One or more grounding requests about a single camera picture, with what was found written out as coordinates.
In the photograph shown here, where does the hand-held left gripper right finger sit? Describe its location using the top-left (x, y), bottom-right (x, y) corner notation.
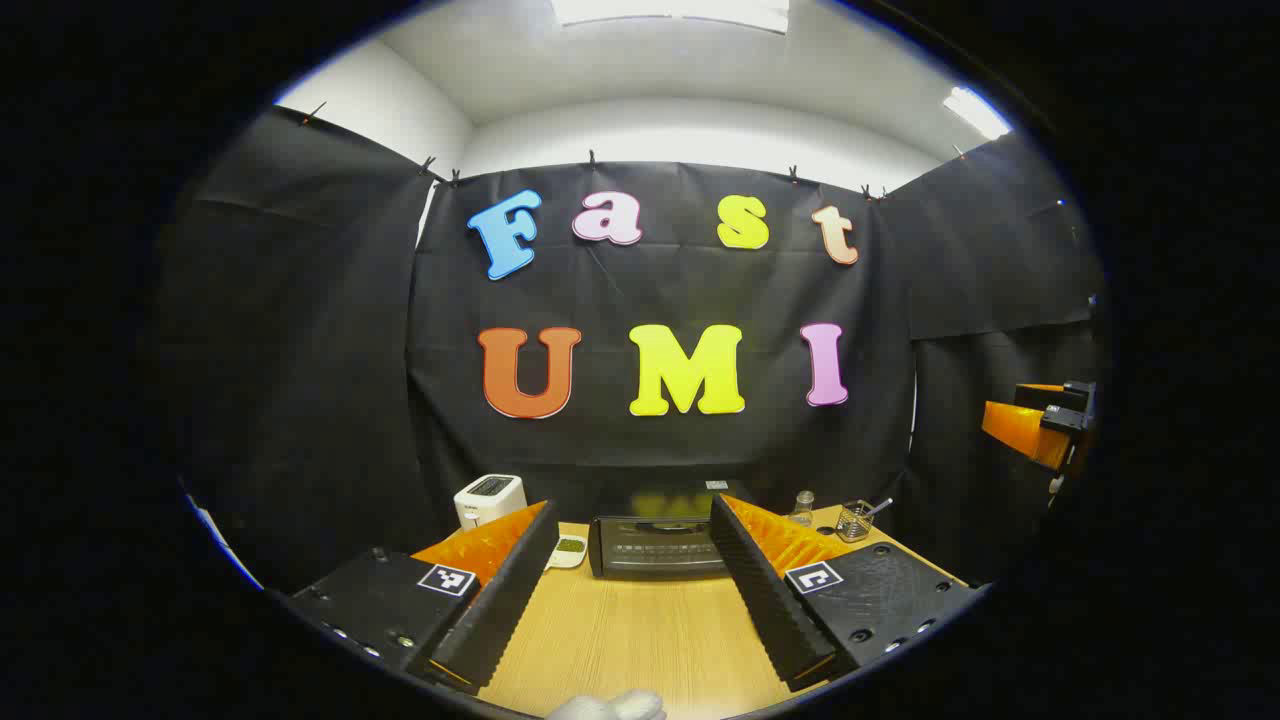
top-left (708, 492), bottom-right (986, 692)

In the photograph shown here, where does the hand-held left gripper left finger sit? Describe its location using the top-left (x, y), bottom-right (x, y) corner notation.
top-left (290, 500), bottom-right (561, 694)

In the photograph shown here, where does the black electric oven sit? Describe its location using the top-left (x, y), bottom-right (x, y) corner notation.
top-left (588, 480), bottom-right (763, 581)

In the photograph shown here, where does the white toaster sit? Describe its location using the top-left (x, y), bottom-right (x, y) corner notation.
top-left (454, 474), bottom-right (528, 531)

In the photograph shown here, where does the small ceiling light panel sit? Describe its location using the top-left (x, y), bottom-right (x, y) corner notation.
top-left (944, 87), bottom-right (1013, 141)

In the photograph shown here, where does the row of small cloth clips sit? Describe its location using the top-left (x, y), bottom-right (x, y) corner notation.
top-left (305, 100), bottom-right (969, 201)

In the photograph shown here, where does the large ceiling light panel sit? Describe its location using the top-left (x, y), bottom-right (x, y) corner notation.
top-left (550, 0), bottom-right (791, 33)

